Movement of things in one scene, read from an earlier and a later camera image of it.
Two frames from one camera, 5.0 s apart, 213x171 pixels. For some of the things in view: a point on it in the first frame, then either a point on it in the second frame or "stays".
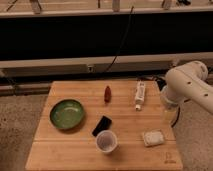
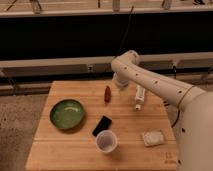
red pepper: [107, 94] stays
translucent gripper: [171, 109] to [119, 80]
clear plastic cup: [106, 141] stays
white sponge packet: [153, 137] stays
